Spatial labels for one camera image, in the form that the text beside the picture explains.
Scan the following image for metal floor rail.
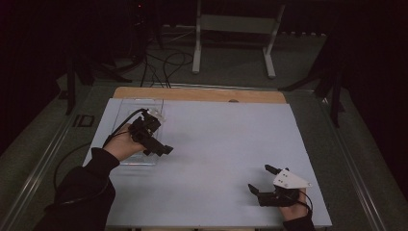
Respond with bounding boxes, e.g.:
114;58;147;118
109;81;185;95
0;105;85;231
316;95;391;231

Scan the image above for person's right hand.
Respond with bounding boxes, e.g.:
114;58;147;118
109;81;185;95
278;189;309;222

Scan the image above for black floor cables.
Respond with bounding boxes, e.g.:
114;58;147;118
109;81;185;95
140;50;194;90

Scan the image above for white metal stand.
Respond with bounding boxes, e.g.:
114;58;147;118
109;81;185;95
191;0;287;80

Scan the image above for person's left hand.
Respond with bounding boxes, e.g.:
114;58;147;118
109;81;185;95
103;124;146;163

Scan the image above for white table sheet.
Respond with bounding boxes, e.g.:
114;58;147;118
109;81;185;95
82;97;333;229

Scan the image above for clear plastic storage bin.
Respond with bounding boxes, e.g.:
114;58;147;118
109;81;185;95
110;97;166;167

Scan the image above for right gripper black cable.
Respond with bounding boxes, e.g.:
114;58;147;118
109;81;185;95
299;189;314;215

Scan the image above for black rectangular floor frame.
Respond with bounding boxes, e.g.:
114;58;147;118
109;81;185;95
72;114;96;128

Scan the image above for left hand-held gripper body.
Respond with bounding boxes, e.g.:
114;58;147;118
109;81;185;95
128;108;166;146

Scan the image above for black tripod stand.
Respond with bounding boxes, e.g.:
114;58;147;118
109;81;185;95
278;32;348;129
57;47;133;116

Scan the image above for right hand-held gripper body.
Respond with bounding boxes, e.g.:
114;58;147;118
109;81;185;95
257;167;313;207

